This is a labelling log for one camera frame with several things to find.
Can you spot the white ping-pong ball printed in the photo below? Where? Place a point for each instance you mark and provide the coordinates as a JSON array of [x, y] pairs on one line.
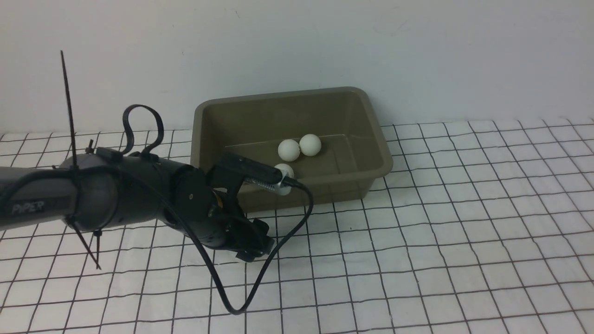
[[289, 150]]

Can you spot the olive plastic storage bin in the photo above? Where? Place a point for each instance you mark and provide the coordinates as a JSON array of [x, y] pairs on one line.
[[354, 151]]

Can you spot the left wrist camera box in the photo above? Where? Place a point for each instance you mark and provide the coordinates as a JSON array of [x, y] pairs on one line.
[[231, 171]]

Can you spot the white black-grid tablecloth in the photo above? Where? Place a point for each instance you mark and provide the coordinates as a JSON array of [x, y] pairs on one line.
[[480, 228]]

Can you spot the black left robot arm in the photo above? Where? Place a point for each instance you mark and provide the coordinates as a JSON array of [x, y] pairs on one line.
[[108, 189]]

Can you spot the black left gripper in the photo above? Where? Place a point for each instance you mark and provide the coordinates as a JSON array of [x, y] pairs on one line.
[[213, 216]]

